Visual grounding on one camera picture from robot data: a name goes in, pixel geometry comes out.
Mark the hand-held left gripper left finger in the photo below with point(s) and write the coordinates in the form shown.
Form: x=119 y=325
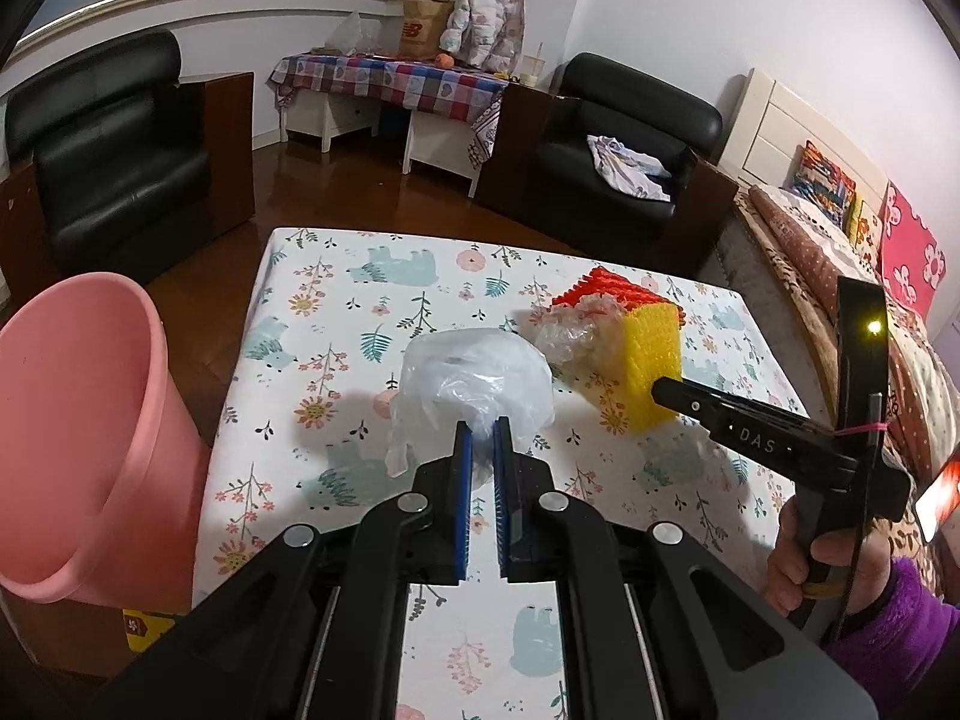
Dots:
x=465 y=510

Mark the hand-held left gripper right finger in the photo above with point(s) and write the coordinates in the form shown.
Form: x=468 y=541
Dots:
x=501 y=517

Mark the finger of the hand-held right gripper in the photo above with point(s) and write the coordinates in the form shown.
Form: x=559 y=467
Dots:
x=682 y=397

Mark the yellow foam net sleeve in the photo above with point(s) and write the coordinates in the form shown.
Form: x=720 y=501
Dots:
x=652 y=360

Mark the white plastic bag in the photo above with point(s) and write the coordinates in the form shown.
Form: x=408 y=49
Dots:
x=480 y=375

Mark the pink plastic bin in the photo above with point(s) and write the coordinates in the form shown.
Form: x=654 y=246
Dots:
x=90 y=427

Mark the person's right forearm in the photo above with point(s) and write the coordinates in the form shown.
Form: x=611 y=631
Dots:
x=900 y=652

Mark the person's right hand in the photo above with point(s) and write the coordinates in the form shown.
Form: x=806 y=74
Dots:
x=784 y=562

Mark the crumpled clear plastic wrapper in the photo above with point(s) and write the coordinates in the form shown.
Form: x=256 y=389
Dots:
x=577 y=345

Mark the red foam net sleeve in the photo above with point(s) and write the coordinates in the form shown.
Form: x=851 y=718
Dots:
x=600 y=289

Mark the bed with patterned bedding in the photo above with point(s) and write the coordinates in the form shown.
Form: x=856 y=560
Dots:
x=810 y=262

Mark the pink flowered pillow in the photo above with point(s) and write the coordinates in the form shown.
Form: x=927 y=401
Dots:
x=911 y=247

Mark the white patterned cloth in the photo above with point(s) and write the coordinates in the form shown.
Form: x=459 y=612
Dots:
x=622 y=165

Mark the yellow patterned pillow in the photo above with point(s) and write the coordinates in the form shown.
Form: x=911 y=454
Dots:
x=862 y=225

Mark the striped colourful pillow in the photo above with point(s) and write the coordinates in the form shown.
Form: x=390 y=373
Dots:
x=825 y=184

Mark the white bed headboard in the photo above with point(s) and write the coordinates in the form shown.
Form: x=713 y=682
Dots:
x=772 y=127

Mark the black leather armchair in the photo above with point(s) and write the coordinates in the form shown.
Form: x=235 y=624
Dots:
x=637 y=112
x=112 y=165

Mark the yellow labelled box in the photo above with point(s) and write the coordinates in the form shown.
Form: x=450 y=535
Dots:
x=146 y=626

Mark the white desk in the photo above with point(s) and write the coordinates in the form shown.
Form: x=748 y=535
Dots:
x=435 y=142

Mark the white cup with sticks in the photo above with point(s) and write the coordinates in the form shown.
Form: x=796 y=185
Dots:
x=531 y=71

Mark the table with checkered cloth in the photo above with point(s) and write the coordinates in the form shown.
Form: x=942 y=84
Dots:
x=420 y=82

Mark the orange fruit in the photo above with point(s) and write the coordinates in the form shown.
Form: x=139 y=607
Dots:
x=445 y=61

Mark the hanging padded jacket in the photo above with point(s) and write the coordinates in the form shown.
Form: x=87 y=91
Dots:
x=487 y=15

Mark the brown paper bag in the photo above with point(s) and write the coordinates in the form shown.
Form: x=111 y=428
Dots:
x=424 y=30

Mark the clear plastic bag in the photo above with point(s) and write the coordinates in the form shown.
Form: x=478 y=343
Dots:
x=356 y=34

